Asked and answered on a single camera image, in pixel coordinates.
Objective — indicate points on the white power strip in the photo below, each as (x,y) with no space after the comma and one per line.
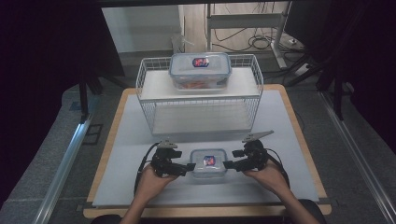
(302,70)

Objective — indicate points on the white metal desk frame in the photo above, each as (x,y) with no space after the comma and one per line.
(244,21)

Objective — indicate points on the small clear food container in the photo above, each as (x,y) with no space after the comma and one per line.
(208,160)

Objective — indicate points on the black stand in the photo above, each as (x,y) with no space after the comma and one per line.
(337,93)
(84,99)

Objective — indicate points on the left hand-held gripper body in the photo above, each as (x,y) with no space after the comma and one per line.
(163,163)

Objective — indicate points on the light grey table mat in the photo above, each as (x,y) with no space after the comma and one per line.
(124,155)

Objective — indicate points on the clear plastic item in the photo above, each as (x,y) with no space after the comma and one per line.
(179,45)

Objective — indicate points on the person's left hand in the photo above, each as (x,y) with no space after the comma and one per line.
(151,185)

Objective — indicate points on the large clear food container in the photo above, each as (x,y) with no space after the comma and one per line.
(200,71)

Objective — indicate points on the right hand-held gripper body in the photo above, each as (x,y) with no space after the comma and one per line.
(257,157)

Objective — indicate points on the aluminium rail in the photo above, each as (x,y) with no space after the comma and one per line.
(62,171)
(358,149)

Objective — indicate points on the person's right hand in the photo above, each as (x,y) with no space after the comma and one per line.
(274,180)

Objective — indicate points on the person's dark clothing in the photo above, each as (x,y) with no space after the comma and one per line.
(316,208)

